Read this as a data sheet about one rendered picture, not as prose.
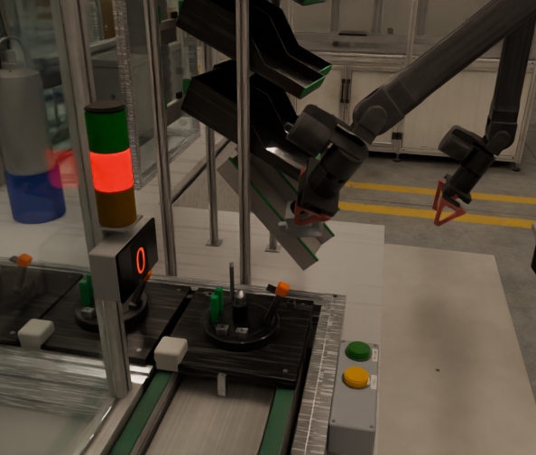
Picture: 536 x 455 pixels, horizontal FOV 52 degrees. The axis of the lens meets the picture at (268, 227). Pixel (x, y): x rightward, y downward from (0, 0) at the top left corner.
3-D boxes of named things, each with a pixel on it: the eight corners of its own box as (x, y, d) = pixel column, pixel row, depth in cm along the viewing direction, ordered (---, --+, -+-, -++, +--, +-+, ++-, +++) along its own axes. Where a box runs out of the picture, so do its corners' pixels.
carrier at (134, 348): (191, 294, 115) (189, 240, 110) (146, 368, 94) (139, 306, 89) (85, 282, 120) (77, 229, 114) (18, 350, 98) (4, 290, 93)
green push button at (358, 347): (370, 351, 99) (371, 341, 98) (369, 366, 95) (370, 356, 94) (347, 348, 99) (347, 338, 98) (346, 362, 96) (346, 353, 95)
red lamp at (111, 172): (139, 180, 74) (136, 144, 72) (123, 193, 69) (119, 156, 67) (105, 177, 75) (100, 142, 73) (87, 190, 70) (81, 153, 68)
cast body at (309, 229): (324, 218, 107) (316, 194, 101) (322, 236, 104) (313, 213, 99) (282, 221, 109) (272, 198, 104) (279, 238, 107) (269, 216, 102)
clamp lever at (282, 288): (274, 317, 100) (291, 284, 97) (272, 323, 98) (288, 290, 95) (256, 309, 100) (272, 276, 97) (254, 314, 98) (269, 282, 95)
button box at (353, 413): (375, 370, 102) (379, 342, 99) (372, 460, 83) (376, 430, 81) (337, 365, 103) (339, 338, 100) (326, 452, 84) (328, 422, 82)
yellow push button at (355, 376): (368, 376, 92) (369, 367, 91) (367, 393, 89) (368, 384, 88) (344, 374, 93) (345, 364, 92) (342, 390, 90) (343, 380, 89)
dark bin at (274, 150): (317, 162, 120) (332, 133, 116) (297, 181, 109) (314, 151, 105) (209, 97, 123) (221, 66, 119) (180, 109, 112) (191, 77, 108)
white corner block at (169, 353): (189, 357, 97) (188, 338, 95) (180, 374, 93) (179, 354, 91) (163, 353, 98) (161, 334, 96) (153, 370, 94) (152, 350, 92)
